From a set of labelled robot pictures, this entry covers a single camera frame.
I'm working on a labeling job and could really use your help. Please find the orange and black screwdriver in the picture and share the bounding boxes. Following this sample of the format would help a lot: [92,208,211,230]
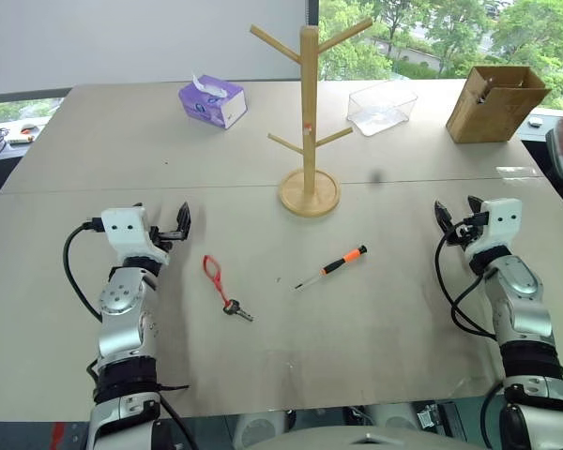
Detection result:
[294,243,369,292]

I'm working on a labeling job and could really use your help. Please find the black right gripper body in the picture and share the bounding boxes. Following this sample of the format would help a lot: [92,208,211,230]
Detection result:
[446,221,480,248]

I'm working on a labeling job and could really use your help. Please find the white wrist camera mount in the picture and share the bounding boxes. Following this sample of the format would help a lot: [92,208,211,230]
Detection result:
[99,204,171,266]
[464,198,524,260]

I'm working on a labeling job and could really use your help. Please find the brown cardboard box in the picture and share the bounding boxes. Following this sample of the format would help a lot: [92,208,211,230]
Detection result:
[445,65,554,144]

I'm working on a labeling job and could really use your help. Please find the purple tissue box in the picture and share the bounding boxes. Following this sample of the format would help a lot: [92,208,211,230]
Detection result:
[177,73,249,130]

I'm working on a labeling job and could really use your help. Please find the grey robot torso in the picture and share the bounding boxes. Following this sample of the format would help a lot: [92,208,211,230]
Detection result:
[234,403,479,450]

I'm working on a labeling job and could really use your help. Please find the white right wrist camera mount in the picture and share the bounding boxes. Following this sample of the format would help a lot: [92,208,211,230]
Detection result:
[464,198,524,260]

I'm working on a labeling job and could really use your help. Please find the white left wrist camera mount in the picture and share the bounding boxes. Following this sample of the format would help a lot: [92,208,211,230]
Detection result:
[99,204,171,266]

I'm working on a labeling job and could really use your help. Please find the keys with red strap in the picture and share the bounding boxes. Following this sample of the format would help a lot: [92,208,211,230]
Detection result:
[202,254,255,323]

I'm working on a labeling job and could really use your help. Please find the wooden tree-shaped hanger rack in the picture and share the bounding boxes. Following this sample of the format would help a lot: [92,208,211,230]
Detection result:
[249,17,374,218]

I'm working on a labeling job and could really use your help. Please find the clear plastic container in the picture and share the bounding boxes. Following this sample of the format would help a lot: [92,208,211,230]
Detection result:
[347,83,419,138]

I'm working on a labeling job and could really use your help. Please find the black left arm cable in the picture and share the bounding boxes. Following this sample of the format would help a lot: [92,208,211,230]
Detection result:
[62,217,106,324]

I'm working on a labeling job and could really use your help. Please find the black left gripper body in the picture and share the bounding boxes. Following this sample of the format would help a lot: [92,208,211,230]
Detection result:
[145,225,183,252]

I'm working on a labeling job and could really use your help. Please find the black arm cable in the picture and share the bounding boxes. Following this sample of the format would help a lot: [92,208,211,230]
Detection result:
[433,211,499,340]
[62,217,106,324]

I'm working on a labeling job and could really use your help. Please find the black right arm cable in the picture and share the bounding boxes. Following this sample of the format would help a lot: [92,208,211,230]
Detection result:
[433,211,499,340]

